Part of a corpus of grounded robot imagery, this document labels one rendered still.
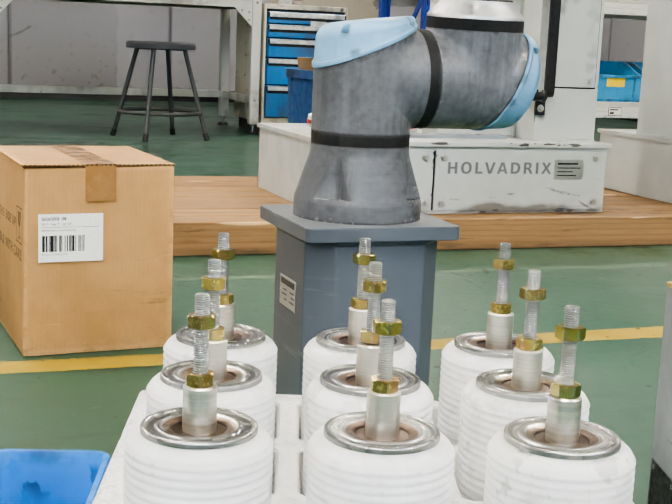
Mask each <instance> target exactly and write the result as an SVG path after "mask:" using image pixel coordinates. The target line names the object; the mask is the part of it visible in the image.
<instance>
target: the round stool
mask: <svg viewBox="0 0 672 504"><path fill-rule="evenodd" d="M126 47H128V48H134V52H133V56H132V59H131V63H130V66H129V70H128V73H127V77H126V81H125V84H124V88H123V91H122V95H121V99H120V102H119V106H118V108H117V109H116V111H117V113H116V117H115V120H114V124H113V127H112V130H111V132H110V135H111V136H115V134H116V132H117V126H118V123H119V119H120V115H121V114H129V115H142V116H145V123H144V134H143V138H142V142H148V137H149V135H148V131H149V120H150V116H165V117H170V135H175V128H174V117H190V116H199V120H200V124H201V128H202V132H203V134H202V135H203V138H204V141H208V140H210V139H209V136H208V133H207V130H206V126H205V122H204V117H203V112H202V109H201V105H200V101H199V97H198V93H197V88H196V84H195V80H194V76H193V72H192V68H191V64H190V60H189V55H188V51H187V50H196V44H194V43H184V42H161V41H136V40H128V41H126ZM139 49H150V50H151V59H150V70H149V80H148V91H147V102H146V107H123V105H124V101H125V98H126V94H127V90H128V87H129V83H130V80H131V76H132V72H133V69H134V65H135V62H136V58H137V54H138V51H139ZM156 50H166V66H167V83H168V100H169V108H166V107H151V98H152V88H153V77H154V66H155V55H156ZM170 50H173V51H183V54H184V58H185V62H186V66H187V70H188V75H189V79H190V83H191V87H192V91H193V95H194V99H195V103H196V108H197V110H194V109H184V108H173V94H172V77H171V59H170ZM142 111H146V112H142ZM150 111H169V113H165V112H150ZM174 112H186V113H174Z"/></svg>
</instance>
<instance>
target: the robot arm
mask: <svg viewBox="0 0 672 504"><path fill-rule="evenodd" d="M524 21H525V19H524V17H523V16H522V15H521V14H520V12H519V11H518V10H517V9H516V7H515V5H514V3H513V0H439V2H438V3H437V4H436V5H435V6H434V7H433V8H432V9H431V10H429V11H428V12H427V17H426V29H417V27H418V24H417V23H416V19H415V18H414V17H413V16H398V17H384V18H370V19H359V20H348V21H339V22H331V23H327V24H325V25H323V26H322V27H321V28H320V29H319V30H318V32H317V34H316V39H315V50H314V59H313V60H312V67H313V89H312V115H311V142H310V151H309V154H308V157H307V160H306V163H305V165H304V168H303V171H302V174H301V177H300V179H299V182H298V185H297V188H296V190H295V193H294V198H293V214H294V215H295V216H298V217H300V218H304V219H308V220H313V221H319V222H327V223H336V224H349V225H399V224H408V223H413V222H417V221H419V220H420V216H421V199H420V195H419V191H418V187H417V183H416V179H415V176H414V172H413V168H412V164H411V160H410V156H409V143H410V128H429V129H471V130H473V131H483V130H486V129H503V128H507V127H510V126H512V125H514V124H515V123H516V122H518V121H519V120H520V119H521V118H522V116H523V114H525V113H526V112H527V110H528V109H529V107H530V105H531V103H532V101H533V99H534V96H535V94H536V91H537V87H538V83H539V78H540V67H541V61H540V56H539V55H538V54H537V53H538V51H539V49H538V46H537V44H536V42H535V40H534V39H533V38H532V37H531V36H529V35H527V34H526V33H524Z"/></svg>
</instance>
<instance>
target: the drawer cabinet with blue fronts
mask: <svg viewBox="0 0 672 504"><path fill-rule="evenodd" d="M347 18H348V8H342V7H324V6H305V5H287V4H269V3H262V16H261V49H260V81H259V114H258V123H288V77H286V68H299V67H298V59H297V57H306V58H314V50H315V39H316V34H317V32H318V30H319V29H320V28H321V27H322V26H323V25H325V24H327V23H331V22H339V21H347ZM249 34H250V24H249V23H248V22H247V21H246V20H245V19H244V17H243V16H242V15H241V14H240V13H239V12H238V10H237V29H236V66H235V92H236V93H241V94H245V95H248V69H249ZM247 104H248V103H245V102H240V101H236V100H235V103H234V116H238V117H239V127H242V128H246V129H249V130H251V127H250V124H247Z"/></svg>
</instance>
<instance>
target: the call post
mask: <svg viewBox="0 0 672 504"><path fill-rule="evenodd" d="M647 504H672V288H671V287H670V286H669V287H668V288H667V295H666V305H665V316H664V327H663V337H662V348H661V358H660V369H659V379H658V390H657V400H656V411H655V421H654V432H653V442H652V453H651V464H650V474H649V485H648V495H647Z"/></svg>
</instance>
